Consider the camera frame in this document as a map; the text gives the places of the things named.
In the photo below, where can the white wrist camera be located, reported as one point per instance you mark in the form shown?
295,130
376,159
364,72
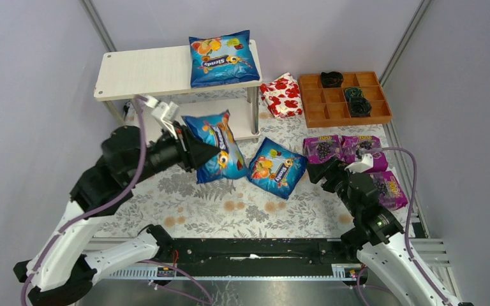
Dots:
164,113
361,166

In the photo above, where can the floral table mat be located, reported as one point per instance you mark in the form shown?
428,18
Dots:
236,208

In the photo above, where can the red floral white pouch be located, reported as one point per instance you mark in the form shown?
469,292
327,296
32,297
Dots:
282,97

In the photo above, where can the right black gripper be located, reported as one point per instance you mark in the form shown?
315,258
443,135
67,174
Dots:
331,178

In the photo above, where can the black coiled item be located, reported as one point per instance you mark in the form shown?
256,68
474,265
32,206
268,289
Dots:
332,79
359,107

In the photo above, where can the dark green coiled item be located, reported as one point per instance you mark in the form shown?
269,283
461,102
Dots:
353,92

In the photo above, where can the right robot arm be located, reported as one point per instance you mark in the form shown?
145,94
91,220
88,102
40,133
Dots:
378,240

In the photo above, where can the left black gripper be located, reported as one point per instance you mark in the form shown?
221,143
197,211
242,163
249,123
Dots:
187,151

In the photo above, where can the blue Slendy candy bag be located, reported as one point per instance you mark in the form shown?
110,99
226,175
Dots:
214,130
276,169

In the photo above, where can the white two-tier shelf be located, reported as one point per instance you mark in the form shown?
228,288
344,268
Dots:
167,71

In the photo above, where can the purple grape candy bag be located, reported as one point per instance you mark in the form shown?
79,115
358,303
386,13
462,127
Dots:
390,193
353,148
322,148

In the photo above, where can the blue candy bag on shelf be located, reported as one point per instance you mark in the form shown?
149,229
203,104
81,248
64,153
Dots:
222,60

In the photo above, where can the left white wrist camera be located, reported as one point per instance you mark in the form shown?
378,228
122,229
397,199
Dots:
164,113

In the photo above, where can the wooden compartment tray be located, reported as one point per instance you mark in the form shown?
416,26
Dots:
329,107

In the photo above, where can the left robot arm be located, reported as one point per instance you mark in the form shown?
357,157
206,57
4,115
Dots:
63,272

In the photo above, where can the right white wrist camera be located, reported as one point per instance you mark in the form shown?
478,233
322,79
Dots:
361,166

